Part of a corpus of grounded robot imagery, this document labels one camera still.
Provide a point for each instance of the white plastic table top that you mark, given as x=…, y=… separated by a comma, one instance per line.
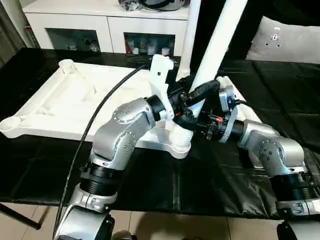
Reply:
x=75, y=100

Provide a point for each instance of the grey cushion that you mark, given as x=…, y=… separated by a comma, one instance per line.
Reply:
x=290, y=42

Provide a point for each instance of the white glass-door cabinet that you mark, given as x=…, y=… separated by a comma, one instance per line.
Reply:
x=100, y=25

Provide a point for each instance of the black table mat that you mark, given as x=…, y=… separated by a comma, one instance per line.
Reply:
x=40, y=165

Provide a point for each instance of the white plastic table leg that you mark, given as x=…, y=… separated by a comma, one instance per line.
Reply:
x=220, y=40
x=247, y=112
x=224, y=82
x=190, y=35

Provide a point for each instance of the black cabinet with yellow label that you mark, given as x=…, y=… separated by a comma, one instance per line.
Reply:
x=255, y=25

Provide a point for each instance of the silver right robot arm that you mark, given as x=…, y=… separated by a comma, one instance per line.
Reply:
x=270, y=150

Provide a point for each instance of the grey curtain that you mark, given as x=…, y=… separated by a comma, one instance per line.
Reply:
x=7, y=30

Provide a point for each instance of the black table frame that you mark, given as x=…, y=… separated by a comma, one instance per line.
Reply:
x=20, y=220

